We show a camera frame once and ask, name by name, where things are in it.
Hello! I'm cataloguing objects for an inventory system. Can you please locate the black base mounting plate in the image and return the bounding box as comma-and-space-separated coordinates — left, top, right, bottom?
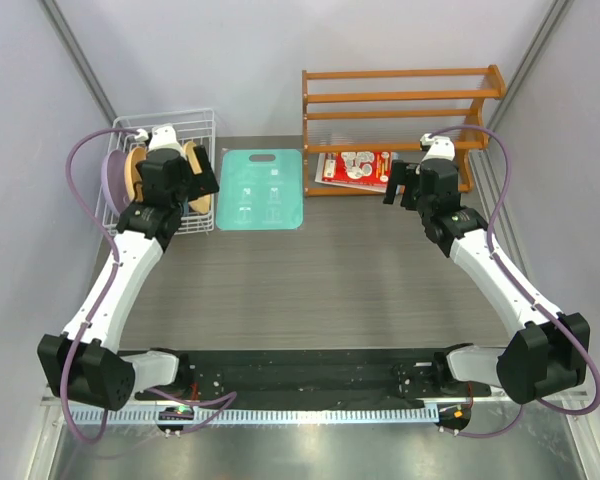
159, 348, 492, 410

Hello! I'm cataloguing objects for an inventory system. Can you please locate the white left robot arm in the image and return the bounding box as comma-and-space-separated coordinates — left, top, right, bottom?
37, 141, 219, 411

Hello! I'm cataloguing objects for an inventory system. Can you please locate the light orange plate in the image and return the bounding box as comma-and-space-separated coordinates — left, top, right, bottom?
184, 141, 212, 214

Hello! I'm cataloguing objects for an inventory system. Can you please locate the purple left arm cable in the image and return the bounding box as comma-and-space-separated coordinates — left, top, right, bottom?
54, 127, 239, 446

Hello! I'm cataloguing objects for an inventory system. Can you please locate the white wire dish rack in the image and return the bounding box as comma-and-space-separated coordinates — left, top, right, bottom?
95, 108, 216, 235

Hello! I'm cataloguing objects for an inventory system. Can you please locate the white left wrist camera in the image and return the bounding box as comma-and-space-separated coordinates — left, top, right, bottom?
133, 124, 184, 154

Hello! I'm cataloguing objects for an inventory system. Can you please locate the teal cutting mat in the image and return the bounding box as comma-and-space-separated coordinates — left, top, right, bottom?
216, 149, 304, 231

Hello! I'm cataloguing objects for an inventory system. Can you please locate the orange wooden shelf rack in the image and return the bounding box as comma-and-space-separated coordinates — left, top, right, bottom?
301, 65, 507, 197

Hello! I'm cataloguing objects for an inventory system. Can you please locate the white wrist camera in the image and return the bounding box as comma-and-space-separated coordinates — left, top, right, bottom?
420, 134, 455, 161
133, 124, 184, 154

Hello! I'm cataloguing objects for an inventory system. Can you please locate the red white booklet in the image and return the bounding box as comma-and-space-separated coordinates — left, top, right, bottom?
315, 151, 398, 193

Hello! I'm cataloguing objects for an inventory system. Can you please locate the purple plate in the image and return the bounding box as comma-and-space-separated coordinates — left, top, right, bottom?
101, 150, 129, 216

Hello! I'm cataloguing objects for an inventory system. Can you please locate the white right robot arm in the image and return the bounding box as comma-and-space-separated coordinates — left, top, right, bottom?
384, 159, 590, 405

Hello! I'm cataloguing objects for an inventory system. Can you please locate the perforated metal rail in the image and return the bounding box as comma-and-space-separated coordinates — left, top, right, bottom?
64, 405, 440, 425

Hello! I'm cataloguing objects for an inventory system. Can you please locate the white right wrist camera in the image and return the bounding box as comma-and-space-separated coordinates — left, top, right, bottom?
420, 134, 455, 161

